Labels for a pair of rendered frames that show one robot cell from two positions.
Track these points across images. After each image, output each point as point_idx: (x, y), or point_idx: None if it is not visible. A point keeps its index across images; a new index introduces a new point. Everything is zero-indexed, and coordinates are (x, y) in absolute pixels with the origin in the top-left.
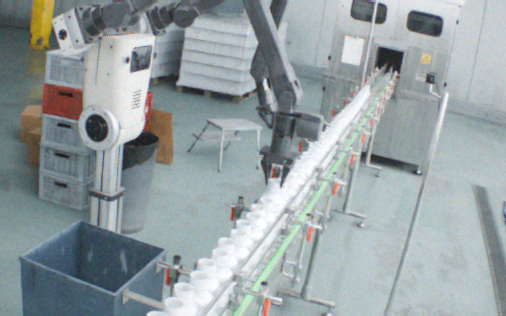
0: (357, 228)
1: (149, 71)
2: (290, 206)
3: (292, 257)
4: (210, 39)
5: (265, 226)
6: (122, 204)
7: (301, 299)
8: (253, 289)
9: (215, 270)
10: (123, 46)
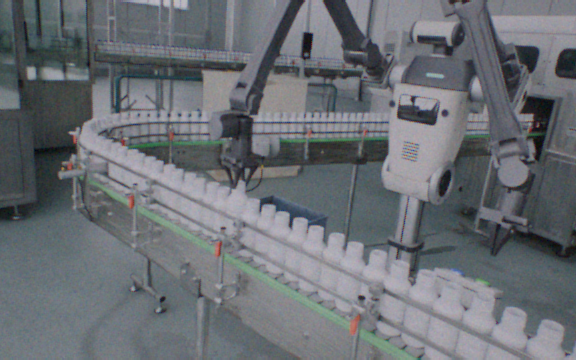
0: None
1: (435, 129)
2: (239, 219)
3: (275, 326)
4: None
5: (204, 198)
6: None
7: None
8: (174, 226)
9: (146, 163)
10: (394, 90)
